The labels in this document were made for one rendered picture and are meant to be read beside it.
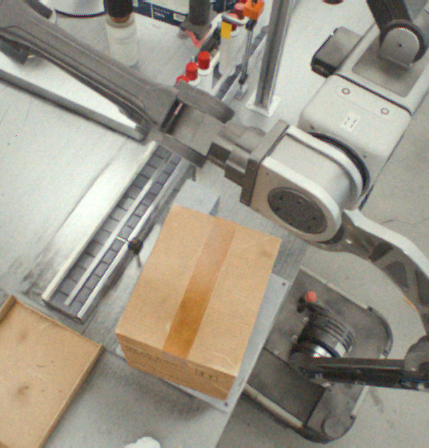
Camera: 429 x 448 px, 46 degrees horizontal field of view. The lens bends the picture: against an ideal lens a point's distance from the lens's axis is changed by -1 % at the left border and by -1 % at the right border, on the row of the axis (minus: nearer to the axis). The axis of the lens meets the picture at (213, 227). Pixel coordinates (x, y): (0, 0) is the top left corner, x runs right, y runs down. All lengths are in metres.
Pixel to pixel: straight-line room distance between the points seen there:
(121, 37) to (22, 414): 1.02
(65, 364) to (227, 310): 0.46
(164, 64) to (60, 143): 0.41
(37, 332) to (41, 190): 0.41
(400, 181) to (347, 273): 0.60
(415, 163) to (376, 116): 2.05
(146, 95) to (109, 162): 0.74
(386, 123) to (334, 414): 1.28
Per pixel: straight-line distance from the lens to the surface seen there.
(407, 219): 2.58
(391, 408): 2.23
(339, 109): 0.73
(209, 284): 1.00
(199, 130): 0.75
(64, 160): 1.54
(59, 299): 1.28
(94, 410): 1.25
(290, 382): 1.88
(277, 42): 1.46
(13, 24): 0.88
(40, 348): 1.30
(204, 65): 1.41
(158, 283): 1.00
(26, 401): 1.28
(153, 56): 1.71
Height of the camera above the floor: 2.05
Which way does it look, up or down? 62 degrees down
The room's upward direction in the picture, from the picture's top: 7 degrees clockwise
